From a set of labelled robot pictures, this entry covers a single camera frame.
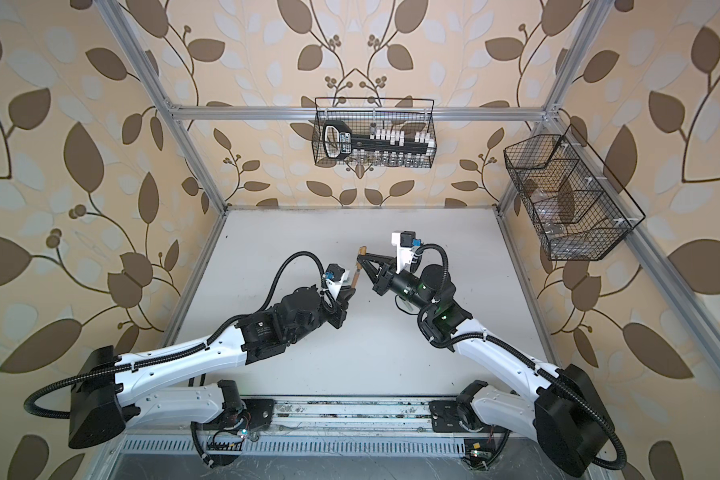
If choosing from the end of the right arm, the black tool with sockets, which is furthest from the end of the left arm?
the black tool with sockets

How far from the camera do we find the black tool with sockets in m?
0.82

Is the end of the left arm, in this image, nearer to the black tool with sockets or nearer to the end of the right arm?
the end of the right arm
